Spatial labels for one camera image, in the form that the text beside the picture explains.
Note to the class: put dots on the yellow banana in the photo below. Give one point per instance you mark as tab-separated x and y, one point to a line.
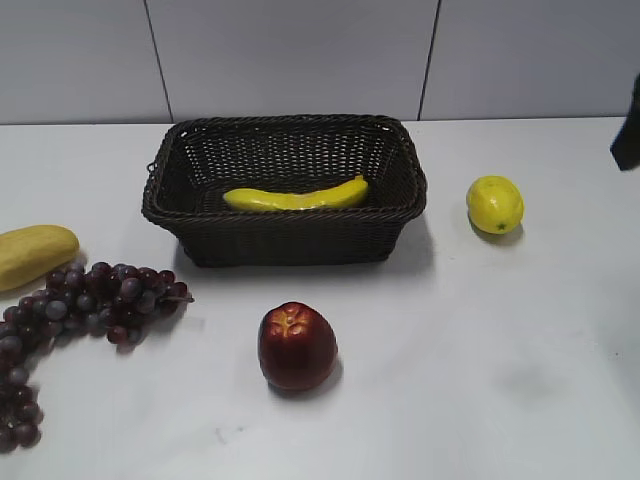
348	194

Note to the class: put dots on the purple grape bunch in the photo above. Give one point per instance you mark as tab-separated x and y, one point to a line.
118	303

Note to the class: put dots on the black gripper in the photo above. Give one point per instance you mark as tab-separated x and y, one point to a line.
625	148

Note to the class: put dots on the red apple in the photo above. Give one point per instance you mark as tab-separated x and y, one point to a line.
297	347

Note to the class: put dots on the yellow lemon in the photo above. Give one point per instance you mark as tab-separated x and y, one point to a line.
494	205

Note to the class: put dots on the yellow mango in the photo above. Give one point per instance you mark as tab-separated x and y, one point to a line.
30	252

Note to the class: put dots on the black woven basket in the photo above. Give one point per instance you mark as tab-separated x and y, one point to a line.
200	160

